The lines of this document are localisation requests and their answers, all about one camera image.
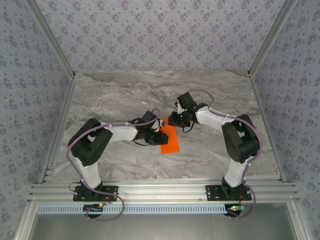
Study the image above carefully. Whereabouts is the white slotted cable duct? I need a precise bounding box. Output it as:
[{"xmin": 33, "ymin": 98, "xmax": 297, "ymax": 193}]
[{"xmin": 37, "ymin": 203, "xmax": 242, "ymax": 215}]

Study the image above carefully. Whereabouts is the aluminium side rail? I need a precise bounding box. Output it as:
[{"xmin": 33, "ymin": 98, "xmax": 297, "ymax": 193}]
[
  {"xmin": 38, "ymin": 74, "xmax": 77, "ymax": 185},
  {"xmin": 249, "ymin": 74, "xmax": 288, "ymax": 183}
]

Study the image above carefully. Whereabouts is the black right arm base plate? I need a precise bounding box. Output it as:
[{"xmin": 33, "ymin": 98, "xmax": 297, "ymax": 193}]
[{"xmin": 205, "ymin": 184, "xmax": 252, "ymax": 202}]

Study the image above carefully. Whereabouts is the orange paper sheet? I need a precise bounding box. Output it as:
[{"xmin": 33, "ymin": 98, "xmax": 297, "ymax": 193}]
[{"xmin": 159, "ymin": 123, "xmax": 181, "ymax": 154}]

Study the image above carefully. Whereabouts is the thin black right gripper cable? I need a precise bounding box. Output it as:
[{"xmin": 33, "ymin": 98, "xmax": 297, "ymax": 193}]
[{"xmin": 178, "ymin": 119, "xmax": 196, "ymax": 134}]

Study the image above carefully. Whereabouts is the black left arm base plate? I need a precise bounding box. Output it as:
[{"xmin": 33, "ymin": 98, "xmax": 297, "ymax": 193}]
[{"xmin": 72, "ymin": 185, "xmax": 119, "ymax": 202}]

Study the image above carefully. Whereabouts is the small black circuit board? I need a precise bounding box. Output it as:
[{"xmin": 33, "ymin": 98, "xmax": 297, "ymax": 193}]
[
  {"xmin": 226, "ymin": 204, "xmax": 245, "ymax": 216},
  {"xmin": 83, "ymin": 203, "xmax": 105, "ymax": 214}
]

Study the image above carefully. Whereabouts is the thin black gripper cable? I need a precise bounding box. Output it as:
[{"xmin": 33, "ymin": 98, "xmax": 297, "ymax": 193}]
[
  {"xmin": 178, "ymin": 119, "xmax": 196, "ymax": 134},
  {"xmin": 132, "ymin": 139, "xmax": 156, "ymax": 148}
]

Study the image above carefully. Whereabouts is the aluminium frame post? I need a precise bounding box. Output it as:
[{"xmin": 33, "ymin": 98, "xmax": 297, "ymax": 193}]
[
  {"xmin": 247, "ymin": 0, "xmax": 300, "ymax": 78},
  {"xmin": 24, "ymin": 0, "xmax": 77, "ymax": 79}
]

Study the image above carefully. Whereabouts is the grey metal panel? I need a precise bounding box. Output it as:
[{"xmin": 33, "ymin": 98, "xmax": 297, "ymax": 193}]
[{"xmin": 14, "ymin": 201, "xmax": 312, "ymax": 240}]

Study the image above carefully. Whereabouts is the thin black left gripper cable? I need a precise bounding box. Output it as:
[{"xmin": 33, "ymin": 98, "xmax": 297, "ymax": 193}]
[{"xmin": 132, "ymin": 139, "xmax": 156, "ymax": 148}]

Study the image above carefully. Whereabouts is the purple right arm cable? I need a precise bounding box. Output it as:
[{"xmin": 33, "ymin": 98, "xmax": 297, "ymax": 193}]
[{"xmin": 181, "ymin": 89, "xmax": 263, "ymax": 220}]

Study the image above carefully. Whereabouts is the aluminium frame beam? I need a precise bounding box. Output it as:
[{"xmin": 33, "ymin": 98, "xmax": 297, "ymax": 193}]
[{"xmin": 27, "ymin": 177, "xmax": 302, "ymax": 204}]

